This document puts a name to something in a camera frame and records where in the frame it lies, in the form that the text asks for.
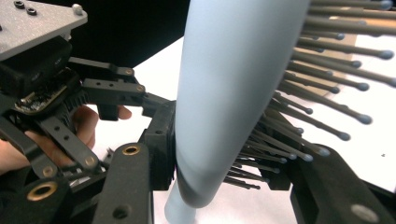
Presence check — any beige square cup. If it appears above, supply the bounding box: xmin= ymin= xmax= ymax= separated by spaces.
xmin=292 ymin=15 xmax=396 ymax=98

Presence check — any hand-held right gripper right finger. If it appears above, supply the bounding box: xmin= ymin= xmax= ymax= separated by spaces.
xmin=267 ymin=144 xmax=396 ymax=224

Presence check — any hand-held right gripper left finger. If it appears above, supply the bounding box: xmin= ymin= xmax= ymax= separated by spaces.
xmin=92 ymin=100 xmax=177 ymax=224

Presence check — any light blue hairbrush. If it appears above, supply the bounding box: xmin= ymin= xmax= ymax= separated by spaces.
xmin=163 ymin=0 xmax=396 ymax=224

